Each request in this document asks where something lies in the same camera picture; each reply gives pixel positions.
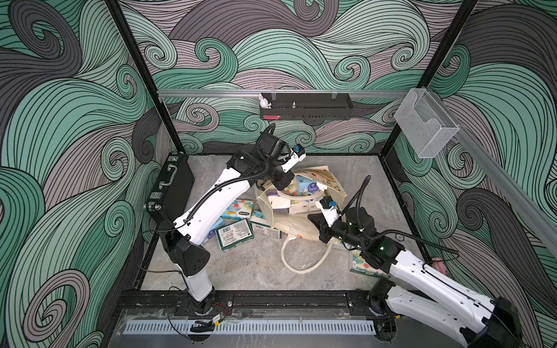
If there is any light blue puppy tissue pack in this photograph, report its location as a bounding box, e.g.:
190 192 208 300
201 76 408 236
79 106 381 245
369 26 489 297
201 217 225 245

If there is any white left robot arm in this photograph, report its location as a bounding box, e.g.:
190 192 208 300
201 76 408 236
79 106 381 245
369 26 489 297
160 123 306 304

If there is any elephant print tissue pack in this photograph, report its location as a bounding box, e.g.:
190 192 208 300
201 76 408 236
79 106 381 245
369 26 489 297
220 200 254 220
350 250 390 278

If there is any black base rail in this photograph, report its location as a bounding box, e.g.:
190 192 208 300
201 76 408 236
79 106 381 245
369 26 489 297
117 289 387 318

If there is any green barcode tissue pack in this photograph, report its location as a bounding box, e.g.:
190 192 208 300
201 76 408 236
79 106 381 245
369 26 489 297
216 219 255 252

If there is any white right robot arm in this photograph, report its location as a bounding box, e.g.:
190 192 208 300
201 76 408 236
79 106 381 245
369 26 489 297
308 177 522 347

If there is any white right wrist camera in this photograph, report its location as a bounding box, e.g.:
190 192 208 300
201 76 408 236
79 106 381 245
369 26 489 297
316 196 340 227

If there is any white slotted cable duct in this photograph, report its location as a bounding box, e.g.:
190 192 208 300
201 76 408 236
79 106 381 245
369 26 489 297
122 320 376 336

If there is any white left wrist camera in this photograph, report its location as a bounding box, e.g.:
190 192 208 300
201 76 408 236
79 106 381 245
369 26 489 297
281 144 306 173

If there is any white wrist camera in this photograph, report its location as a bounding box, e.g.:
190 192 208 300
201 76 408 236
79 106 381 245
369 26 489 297
281 144 306 173
316 196 340 227

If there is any floral canvas tote bag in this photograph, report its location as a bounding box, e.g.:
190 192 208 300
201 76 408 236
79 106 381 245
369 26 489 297
255 165 347 275

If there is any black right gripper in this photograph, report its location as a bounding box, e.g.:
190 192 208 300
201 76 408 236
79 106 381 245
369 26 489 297
308 212 365 251

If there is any black wall shelf tray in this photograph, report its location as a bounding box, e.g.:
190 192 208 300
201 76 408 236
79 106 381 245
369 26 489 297
260 92 354 122

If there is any purple puppy tissue pack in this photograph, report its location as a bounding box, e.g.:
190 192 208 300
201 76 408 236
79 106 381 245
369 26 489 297
307 183 325 195

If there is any black carrying case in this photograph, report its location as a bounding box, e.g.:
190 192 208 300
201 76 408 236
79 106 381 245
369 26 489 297
144 152 195 224

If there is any pink plush toy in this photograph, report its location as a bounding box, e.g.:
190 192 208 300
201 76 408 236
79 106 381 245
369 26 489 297
431 258 448 276

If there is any clear acrylic wall holder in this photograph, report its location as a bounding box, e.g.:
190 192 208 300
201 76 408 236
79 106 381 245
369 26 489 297
395 88 460 159

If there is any white rabbit figurine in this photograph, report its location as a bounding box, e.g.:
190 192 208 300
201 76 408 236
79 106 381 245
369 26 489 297
258 94 272 109

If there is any light blue wipes pack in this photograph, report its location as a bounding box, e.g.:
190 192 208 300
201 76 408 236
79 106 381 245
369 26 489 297
282 175 317 197

